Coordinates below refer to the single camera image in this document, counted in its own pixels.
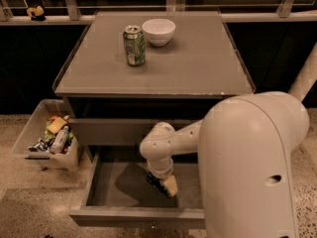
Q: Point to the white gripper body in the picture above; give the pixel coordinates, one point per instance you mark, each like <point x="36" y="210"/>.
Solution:
<point x="160" y="173"/>

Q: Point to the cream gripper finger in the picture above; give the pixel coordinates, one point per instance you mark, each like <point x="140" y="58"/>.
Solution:
<point x="169" y="186"/>

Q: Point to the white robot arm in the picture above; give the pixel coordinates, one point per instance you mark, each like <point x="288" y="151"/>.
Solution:
<point x="244" y="146"/>

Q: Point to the brass middle drawer knob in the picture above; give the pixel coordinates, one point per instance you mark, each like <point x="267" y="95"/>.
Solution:
<point x="154" y="225"/>

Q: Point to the grey open middle drawer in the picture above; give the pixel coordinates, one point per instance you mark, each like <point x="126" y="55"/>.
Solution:
<point x="118" y="194"/>

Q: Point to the grey upper drawer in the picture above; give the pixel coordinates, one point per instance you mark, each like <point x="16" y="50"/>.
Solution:
<point x="111" y="131"/>

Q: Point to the grey cabinet with counter top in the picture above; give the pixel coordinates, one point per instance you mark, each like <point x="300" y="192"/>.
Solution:
<point x="178" y="82"/>

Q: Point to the green soda can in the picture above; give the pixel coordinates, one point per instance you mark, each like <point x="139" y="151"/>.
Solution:
<point x="134" y="45"/>

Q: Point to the white plastic bottle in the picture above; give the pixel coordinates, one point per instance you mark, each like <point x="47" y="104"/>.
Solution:
<point x="60" y="140"/>

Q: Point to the yellow sponge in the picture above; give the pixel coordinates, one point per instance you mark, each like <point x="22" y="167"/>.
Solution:
<point x="57" y="124"/>

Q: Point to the clear plastic storage bin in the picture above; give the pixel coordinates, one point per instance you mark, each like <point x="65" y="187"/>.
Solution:
<point x="36" y="129"/>

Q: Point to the dark snack packet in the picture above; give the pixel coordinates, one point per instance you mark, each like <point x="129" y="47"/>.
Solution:
<point x="40" y="146"/>

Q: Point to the white ceramic bowl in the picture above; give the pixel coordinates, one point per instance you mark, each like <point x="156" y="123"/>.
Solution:
<point x="158" y="31"/>

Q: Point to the metal window railing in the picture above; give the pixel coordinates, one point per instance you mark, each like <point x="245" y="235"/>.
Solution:
<point x="14" y="12"/>

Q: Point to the yellow and black toy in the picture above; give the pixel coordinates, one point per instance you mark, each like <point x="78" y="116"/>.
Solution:
<point x="36" y="13"/>

